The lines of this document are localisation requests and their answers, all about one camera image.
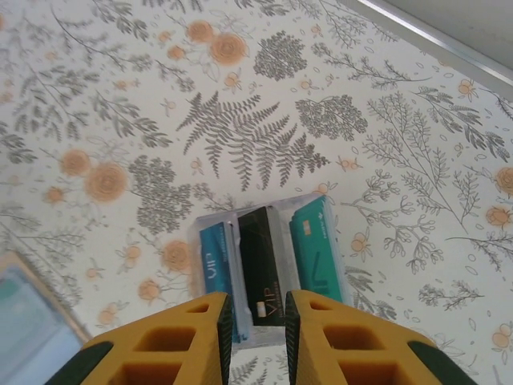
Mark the blue VIP credit card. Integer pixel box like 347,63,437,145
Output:
198,222,241,344

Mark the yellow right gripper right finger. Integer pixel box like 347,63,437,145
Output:
283,290,480,385

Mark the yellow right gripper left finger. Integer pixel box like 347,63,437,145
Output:
43,291,235,385

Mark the aluminium frame rail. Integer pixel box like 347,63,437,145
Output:
354,0,513,87

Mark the floral printed tablecloth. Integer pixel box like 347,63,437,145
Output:
0,0,513,385

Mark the black VIP credit card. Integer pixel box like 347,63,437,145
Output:
236,206,288,326

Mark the teal credit card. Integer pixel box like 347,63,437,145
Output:
289,196,345,304

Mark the clear acrylic card box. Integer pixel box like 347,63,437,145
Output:
188,193,346,348

